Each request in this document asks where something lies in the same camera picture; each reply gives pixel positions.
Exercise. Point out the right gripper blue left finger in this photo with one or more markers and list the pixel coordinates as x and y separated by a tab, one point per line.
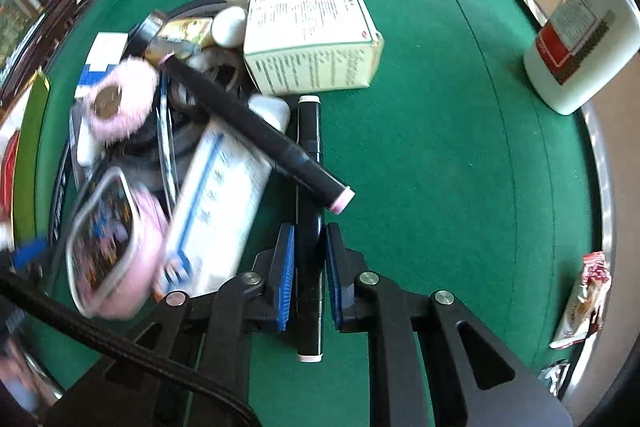
280	277

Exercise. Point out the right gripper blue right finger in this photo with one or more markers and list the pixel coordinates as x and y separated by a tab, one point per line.
337	266

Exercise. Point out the black marker white caps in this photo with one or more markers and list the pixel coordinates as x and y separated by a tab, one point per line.
308	257

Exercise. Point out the black marker pink cap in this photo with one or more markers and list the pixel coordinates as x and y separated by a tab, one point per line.
333	194

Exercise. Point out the white toothpaste box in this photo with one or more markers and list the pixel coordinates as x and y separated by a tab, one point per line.
216	208

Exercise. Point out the pink transparent pencil case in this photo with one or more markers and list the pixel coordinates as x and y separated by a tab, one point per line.
115	247

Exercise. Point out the large white medicine box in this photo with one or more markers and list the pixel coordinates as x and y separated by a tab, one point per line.
310	46

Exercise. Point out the blue white medicine box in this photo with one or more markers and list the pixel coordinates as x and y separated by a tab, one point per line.
104	55

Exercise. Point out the pink fluffy pompom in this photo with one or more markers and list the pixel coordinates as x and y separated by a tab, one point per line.
118	105

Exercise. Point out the snack packet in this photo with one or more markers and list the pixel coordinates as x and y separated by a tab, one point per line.
581	316

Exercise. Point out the white gold-rimmed tray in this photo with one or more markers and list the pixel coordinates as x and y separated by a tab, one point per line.
20	135

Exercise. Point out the white jug red label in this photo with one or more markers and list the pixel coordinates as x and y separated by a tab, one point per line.
581	48

